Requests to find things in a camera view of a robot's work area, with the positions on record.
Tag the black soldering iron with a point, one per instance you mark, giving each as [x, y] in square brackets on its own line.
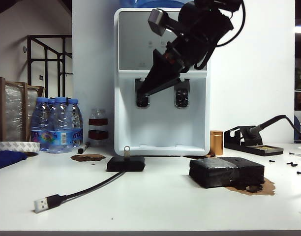
[253, 130]

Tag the blue water jug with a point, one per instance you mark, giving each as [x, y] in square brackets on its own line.
[145, 2]

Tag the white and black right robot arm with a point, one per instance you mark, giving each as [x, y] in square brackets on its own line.
[202, 22]

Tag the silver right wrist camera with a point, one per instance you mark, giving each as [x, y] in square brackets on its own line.
[156, 22]

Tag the black marker pen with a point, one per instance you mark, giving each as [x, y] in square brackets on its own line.
[82, 148]

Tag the clear water bottle blue cap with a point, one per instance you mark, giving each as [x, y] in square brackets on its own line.
[39, 123]
[76, 118]
[51, 100]

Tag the white tape roll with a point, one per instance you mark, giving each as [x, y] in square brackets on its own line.
[15, 146]

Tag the gold metal cylinder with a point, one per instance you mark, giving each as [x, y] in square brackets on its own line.
[217, 145]

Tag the white water dispenser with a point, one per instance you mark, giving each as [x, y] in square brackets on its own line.
[162, 118]

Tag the clear water bottle with barcode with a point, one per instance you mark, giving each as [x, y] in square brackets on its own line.
[60, 118]

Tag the wooden frame with plastic wrap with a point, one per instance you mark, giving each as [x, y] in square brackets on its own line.
[2, 110]

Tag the clear bottle with red bands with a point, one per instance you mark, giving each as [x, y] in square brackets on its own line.
[98, 121]

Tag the black metal stair railing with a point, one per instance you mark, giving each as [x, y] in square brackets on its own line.
[64, 56]

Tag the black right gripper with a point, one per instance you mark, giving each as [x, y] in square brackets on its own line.
[178, 55]

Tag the brown patch with black crumbs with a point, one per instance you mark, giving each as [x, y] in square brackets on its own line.
[79, 158]

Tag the large brown patch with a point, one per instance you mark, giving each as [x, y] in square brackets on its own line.
[266, 189]

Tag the black soldering iron stand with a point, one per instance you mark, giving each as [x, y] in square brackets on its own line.
[263, 150]

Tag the black taped box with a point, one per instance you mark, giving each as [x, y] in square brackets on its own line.
[214, 172]

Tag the silver USB flash drive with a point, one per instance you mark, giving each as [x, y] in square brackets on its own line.
[127, 152]

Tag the blue cloth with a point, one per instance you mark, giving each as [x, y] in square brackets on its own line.
[5, 159]

